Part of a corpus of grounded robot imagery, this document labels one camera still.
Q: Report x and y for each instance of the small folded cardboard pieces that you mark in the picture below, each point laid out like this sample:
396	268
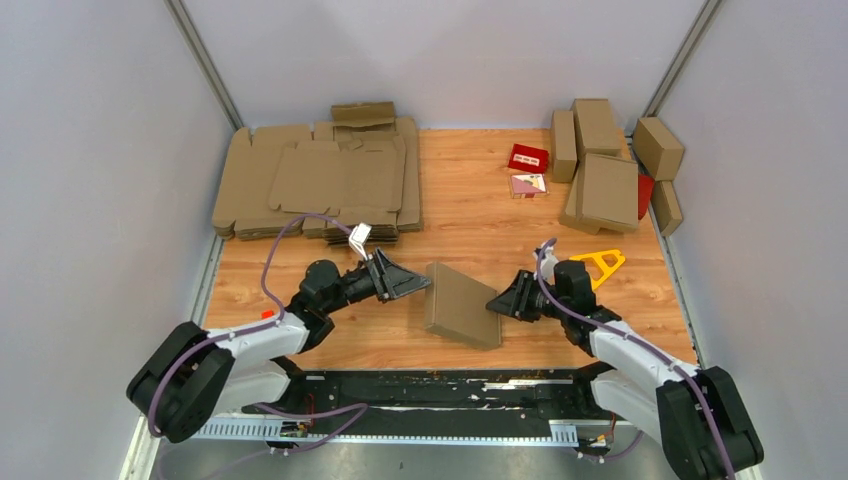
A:
351	118

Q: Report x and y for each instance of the pink tangram puzzle card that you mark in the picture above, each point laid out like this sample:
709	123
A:
528	185

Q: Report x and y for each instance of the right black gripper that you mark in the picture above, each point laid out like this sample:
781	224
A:
514	300

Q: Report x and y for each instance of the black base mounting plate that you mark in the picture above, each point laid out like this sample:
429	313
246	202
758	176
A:
480	404

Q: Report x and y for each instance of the rear leaning cardboard box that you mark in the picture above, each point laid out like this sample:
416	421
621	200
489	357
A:
595	127

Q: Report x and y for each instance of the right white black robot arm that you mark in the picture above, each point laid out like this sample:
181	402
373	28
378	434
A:
662	378

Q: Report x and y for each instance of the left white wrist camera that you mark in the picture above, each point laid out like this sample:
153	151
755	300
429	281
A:
358	238

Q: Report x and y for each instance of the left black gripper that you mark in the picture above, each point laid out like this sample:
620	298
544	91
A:
389	279

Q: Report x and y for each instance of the corner aluminium post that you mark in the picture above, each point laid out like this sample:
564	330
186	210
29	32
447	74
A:
194	42
695	34

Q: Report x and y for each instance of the stack of flat cardboard sheets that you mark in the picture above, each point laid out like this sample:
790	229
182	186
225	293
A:
316	174

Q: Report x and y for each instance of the aluminium frame rail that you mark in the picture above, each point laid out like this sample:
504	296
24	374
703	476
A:
281	430

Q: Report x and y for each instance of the upright narrow cardboard box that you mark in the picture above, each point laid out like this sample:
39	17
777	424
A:
564	158

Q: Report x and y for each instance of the right corner aluminium post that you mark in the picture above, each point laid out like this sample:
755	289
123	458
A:
695	34

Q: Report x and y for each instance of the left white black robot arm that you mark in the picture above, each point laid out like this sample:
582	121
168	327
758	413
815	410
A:
196	374

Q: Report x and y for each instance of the front flat cardboard box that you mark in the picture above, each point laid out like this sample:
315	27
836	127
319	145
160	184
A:
603	196

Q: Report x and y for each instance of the red object behind boxes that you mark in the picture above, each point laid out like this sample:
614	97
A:
645	191

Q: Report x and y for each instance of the red card box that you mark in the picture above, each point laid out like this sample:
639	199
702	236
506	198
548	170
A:
528	159

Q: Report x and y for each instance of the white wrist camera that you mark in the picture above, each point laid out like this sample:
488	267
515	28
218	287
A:
546	261
358	238

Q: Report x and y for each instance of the brown cardboard box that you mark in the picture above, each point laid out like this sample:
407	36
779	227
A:
455	308

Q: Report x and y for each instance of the yellow plastic triangle frame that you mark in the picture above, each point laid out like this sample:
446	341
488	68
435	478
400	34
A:
607	263

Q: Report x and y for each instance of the low right cardboard box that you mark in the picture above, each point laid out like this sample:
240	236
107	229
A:
666	207

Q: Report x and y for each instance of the far right cardboard box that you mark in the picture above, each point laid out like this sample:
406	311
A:
657	148

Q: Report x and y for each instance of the left corner aluminium post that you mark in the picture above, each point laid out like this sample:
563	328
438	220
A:
194	42

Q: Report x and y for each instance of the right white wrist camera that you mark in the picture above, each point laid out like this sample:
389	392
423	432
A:
546	261

